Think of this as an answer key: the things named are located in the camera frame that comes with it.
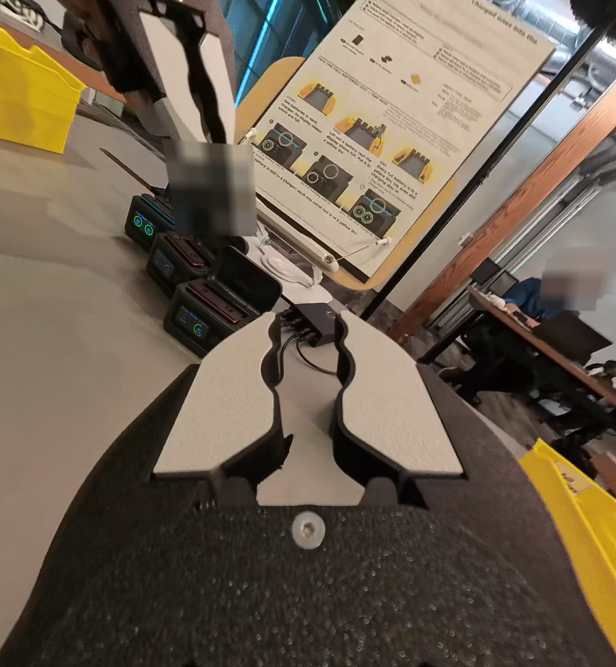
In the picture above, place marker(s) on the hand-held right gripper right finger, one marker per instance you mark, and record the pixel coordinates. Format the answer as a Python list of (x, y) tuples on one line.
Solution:
[(397, 412)]

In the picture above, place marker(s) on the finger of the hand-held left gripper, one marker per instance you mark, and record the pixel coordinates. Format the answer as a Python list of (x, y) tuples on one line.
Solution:
[(223, 52), (167, 57)]

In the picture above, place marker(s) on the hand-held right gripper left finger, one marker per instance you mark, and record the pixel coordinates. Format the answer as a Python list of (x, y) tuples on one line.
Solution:
[(219, 412)]

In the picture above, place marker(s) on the black battery charger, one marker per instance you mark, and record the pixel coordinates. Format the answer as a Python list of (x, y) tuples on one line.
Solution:
[(188, 328), (141, 224), (167, 266)]

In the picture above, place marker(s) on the yellow plastic bin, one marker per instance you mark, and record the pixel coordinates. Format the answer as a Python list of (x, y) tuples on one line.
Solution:
[(21, 89), (590, 542)]

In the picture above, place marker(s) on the red-edged black battery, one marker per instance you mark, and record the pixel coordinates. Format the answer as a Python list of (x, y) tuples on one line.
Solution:
[(216, 302)]

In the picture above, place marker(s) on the black usb hub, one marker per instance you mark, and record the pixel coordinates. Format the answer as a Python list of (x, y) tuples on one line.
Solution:
[(308, 321)]

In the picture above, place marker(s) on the wooden sign board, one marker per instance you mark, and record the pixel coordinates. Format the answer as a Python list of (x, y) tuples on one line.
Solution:
[(256, 99)]

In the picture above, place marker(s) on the white stand base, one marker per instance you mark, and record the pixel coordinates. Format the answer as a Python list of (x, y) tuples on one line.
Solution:
[(277, 269)]

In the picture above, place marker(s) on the wooden desk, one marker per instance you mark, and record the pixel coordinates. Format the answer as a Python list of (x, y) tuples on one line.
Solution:
[(569, 354)]

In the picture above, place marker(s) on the instruction board on stand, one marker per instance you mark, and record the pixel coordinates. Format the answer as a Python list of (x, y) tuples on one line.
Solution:
[(433, 83)]

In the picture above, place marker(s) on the wooden pillar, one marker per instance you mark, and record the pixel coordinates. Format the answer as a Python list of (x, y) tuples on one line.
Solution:
[(517, 219)]

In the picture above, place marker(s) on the black metal stand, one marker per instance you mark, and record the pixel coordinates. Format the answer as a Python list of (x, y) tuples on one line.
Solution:
[(475, 177)]

